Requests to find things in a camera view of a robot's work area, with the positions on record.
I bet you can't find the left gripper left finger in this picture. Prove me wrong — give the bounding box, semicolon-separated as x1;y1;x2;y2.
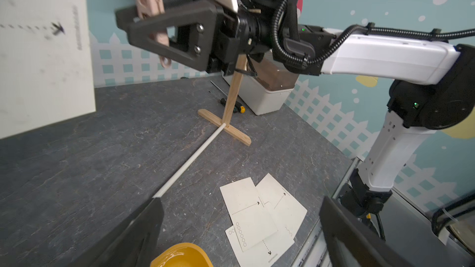
70;198;164;267

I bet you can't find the postcard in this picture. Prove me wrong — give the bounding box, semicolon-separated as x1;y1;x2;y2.
220;178;278;252
257;174;308;238
1;0;96;138
226;226;294;267

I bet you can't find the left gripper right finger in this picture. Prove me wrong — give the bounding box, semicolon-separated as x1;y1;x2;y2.
319;197;411;267

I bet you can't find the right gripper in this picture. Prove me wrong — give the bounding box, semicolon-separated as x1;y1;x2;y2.
115;0;272;74

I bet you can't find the brown lid storage box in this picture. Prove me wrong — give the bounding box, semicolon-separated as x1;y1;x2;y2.
239;51;299;116

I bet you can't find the green handle screwdriver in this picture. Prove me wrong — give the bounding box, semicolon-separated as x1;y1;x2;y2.
209;91;240;113

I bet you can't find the yellow plastic tray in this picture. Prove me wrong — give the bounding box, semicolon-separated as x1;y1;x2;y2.
150;243;213;267

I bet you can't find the wooden string rack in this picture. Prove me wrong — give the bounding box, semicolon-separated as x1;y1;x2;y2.
153;54;252;199

